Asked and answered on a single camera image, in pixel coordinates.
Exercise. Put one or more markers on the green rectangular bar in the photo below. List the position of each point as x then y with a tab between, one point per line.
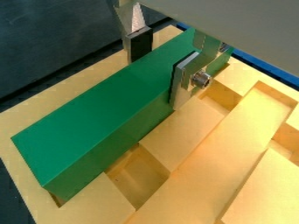
78	140

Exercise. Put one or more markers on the yellow slotted board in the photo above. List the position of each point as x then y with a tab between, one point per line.
219	164

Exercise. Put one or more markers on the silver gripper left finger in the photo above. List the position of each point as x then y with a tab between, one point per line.
137	34

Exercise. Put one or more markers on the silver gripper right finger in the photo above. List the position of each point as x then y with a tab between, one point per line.
197	68

